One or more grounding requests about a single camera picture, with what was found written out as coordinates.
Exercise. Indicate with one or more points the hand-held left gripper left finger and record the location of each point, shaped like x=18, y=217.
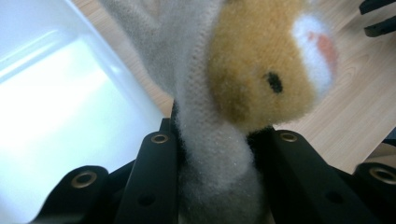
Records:
x=152, y=180

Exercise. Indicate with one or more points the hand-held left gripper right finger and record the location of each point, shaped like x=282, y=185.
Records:
x=299, y=183

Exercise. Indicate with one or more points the cream glove with bear face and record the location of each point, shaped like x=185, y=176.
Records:
x=218, y=77

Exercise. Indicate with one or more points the white plastic bin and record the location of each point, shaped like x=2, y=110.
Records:
x=46, y=109

